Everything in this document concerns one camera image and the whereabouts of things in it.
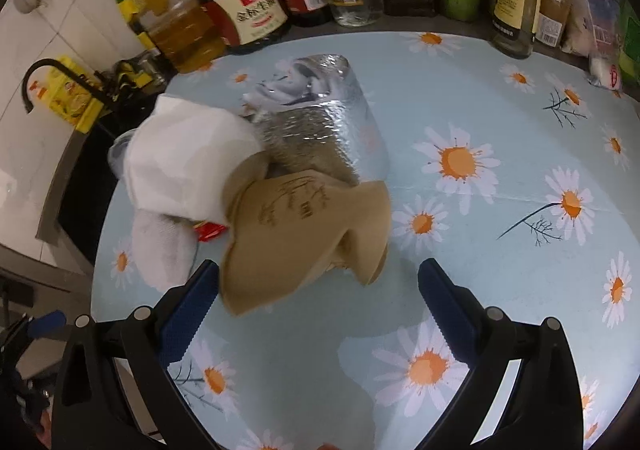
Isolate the crushed brown paper cup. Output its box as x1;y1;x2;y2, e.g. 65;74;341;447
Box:
220;152;391;317

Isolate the yellow black kitchen item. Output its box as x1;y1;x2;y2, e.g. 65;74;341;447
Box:
106;54;167;93

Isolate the small red packet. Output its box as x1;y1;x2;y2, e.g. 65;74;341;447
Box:
194;221;230;241

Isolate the blue daisy print tablecloth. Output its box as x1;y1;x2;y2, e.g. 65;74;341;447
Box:
90;27;640;450

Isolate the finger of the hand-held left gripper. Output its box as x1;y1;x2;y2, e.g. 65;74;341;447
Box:
0;310;68;346

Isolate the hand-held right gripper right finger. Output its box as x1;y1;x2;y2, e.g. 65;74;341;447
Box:
415;259;591;450

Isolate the black faucet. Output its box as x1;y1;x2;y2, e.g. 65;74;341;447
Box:
22;58;118;117

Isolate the large cooking oil jug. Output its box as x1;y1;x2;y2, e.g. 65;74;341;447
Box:
101;0;228;75

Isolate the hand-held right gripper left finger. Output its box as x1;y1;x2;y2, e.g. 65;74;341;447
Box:
52;260;231;450

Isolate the yellow box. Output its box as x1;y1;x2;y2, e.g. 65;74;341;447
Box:
29;54;107;134

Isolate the kitchen sink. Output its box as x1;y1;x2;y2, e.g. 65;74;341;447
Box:
36;100;133;263

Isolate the small brown jar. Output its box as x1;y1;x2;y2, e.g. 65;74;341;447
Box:
536;0;572;48

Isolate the white and blue plastic bag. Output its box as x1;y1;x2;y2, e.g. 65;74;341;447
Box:
561;0;627;91

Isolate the silver foil bag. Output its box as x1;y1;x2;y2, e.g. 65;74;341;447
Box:
242;52;391;188

